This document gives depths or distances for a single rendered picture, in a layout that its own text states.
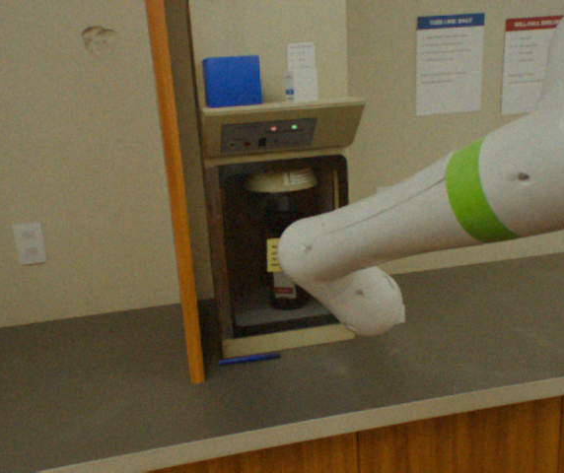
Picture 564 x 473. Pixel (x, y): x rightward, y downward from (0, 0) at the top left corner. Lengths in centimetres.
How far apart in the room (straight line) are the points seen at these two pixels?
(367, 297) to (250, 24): 62
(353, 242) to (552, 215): 27
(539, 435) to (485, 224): 85
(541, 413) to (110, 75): 131
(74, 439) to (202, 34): 81
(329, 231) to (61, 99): 104
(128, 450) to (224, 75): 70
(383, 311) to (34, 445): 68
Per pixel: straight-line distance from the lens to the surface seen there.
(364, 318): 90
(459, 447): 133
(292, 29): 126
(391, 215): 70
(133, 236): 171
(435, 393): 122
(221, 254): 127
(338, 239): 78
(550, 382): 132
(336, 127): 121
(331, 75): 128
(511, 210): 61
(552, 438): 144
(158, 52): 113
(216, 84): 112
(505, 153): 60
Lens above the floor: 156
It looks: 16 degrees down
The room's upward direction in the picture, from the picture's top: 4 degrees counter-clockwise
